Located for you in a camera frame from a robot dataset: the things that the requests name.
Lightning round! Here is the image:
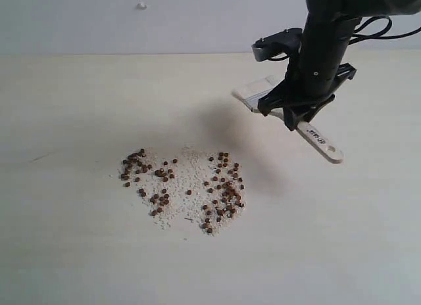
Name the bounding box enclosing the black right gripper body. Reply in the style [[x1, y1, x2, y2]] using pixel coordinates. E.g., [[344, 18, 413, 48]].
[[286, 20, 360, 99]]

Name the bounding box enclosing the brown beans and rice pile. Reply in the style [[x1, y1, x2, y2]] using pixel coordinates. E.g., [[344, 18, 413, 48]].
[[104, 145, 247, 236]]

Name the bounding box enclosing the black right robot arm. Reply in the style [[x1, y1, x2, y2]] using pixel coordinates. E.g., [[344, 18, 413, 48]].
[[252, 0, 420, 131]]

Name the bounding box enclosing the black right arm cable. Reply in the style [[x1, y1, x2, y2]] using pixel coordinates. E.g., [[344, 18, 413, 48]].
[[348, 15, 421, 45]]

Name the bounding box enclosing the wooden paint brush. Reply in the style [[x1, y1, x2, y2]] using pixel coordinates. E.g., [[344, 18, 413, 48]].
[[232, 75, 344, 164]]

